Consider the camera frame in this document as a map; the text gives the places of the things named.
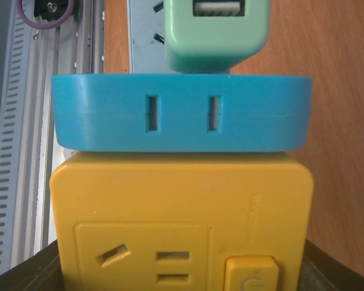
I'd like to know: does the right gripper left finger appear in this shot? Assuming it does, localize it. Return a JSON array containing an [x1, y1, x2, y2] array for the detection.
[[0, 241, 62, 290]]

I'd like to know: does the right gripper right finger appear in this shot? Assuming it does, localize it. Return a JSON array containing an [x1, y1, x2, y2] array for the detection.
[[298, 241, 364, 291]]

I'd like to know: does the yellow cube socket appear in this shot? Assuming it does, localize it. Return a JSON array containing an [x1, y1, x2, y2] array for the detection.
[[50, 152, 314, 290]]

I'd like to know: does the teal plug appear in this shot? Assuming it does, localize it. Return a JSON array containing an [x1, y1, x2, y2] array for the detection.
[[52, 74, 312, 152]]

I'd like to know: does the mint green usb charger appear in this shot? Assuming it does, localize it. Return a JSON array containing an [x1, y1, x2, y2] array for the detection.
[[163, 1, 271, 73]]

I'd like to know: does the light blue power strip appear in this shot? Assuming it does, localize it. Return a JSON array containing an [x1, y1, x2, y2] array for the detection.
[[127, 1, 230, 79]]

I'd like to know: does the grey slotted cable duct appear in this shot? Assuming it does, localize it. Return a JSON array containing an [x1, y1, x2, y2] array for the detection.
[[0, 7, 31, 275]]

